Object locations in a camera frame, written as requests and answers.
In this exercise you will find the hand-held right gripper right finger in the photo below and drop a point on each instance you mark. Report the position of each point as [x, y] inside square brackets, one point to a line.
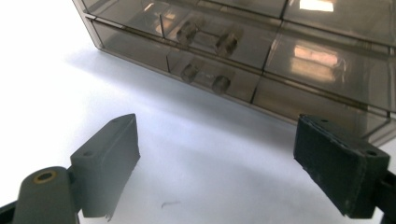
[336, 168]

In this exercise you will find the smoky transparent plastic drawer cabinet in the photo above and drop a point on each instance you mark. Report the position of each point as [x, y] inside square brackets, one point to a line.
[342, 18]

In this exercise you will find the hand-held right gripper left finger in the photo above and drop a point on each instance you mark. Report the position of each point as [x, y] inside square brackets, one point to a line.
[106, 161]

